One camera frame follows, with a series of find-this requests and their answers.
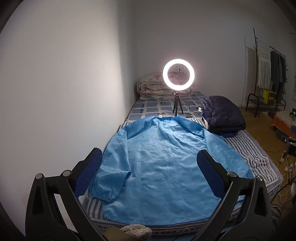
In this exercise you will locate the white striped hanging cloth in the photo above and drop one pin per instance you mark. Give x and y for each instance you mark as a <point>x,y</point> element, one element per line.
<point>264,65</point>

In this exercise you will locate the yellow box on rack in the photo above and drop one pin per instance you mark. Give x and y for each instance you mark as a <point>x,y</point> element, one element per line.
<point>268,96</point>

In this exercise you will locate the black mini tripod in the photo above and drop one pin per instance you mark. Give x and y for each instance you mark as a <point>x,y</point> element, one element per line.
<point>177,104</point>

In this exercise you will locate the blue white striped bed sheet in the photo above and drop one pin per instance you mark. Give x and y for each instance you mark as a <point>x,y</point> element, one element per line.
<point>252,157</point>

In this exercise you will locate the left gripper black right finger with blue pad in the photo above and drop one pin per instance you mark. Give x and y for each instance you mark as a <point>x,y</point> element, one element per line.
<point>244,211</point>

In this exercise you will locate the black clothes rack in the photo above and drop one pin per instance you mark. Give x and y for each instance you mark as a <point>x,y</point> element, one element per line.
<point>254,102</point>

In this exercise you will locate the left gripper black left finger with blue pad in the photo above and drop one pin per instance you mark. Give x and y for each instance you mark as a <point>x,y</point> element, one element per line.
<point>54,211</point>

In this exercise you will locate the floral folded quilt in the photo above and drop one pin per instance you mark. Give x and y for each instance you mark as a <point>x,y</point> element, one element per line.
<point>152,86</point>

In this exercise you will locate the light blue zip coat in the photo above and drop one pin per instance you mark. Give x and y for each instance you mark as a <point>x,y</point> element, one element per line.
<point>159,166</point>

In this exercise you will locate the grey knitted cloth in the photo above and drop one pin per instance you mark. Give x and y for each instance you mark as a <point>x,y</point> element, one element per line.
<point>139,231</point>

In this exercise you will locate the white ring light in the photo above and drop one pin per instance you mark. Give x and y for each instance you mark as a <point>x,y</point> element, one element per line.
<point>177,84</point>

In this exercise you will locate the dark hanging clothes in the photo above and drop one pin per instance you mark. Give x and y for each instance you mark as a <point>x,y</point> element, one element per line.
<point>278,75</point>

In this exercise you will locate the navy puffer jacket pile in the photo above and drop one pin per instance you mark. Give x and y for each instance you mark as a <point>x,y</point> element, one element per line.
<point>221,116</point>

